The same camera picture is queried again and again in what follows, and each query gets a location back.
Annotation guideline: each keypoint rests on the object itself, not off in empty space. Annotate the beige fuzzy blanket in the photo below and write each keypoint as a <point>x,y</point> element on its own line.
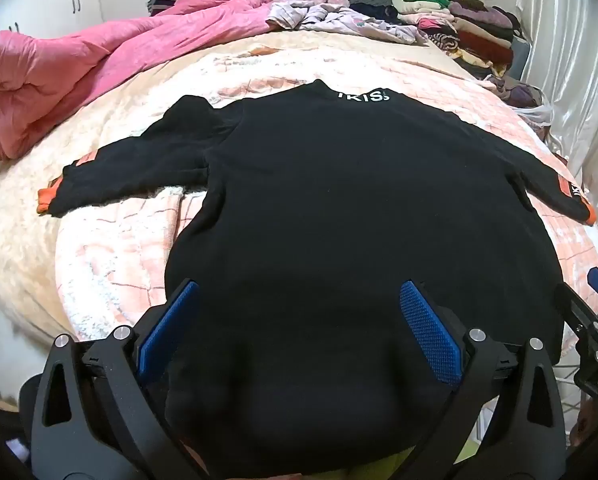
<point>19,240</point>

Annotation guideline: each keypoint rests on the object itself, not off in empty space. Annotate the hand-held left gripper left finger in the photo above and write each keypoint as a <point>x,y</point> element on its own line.
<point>169,325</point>

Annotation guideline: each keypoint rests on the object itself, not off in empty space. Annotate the person's green clothing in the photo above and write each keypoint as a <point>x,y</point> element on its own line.
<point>379,465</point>

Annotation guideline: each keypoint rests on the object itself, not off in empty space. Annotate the grey cushion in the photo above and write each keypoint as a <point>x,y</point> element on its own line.
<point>521,57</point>

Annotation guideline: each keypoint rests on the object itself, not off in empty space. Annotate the pink quilt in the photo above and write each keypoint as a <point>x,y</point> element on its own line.
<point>79,70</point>

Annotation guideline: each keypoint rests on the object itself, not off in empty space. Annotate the stack of folded clothes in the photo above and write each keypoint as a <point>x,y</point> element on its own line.
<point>469,30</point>

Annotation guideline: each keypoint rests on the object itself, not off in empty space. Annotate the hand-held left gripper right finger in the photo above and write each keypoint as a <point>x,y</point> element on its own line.
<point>429,330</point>

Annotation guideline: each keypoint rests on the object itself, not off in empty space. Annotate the lilac crumpled garment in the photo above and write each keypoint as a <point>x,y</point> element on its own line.
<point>329,17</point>

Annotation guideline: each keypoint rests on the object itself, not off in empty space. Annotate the dark navy garment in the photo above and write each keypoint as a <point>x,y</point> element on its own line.
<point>374,11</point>

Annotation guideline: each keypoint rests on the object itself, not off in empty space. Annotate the white curtain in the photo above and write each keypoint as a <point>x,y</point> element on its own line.
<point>569,60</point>

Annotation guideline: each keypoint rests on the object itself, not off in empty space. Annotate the white plastic bag with clothes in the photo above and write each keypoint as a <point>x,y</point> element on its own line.
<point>516,92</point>

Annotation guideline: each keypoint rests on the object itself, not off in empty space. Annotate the peach and white patterned blanket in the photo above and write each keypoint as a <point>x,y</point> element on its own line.
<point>114,260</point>

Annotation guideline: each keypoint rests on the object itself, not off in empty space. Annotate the black sweater with orange cuffs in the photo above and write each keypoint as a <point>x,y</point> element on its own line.
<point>329,185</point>

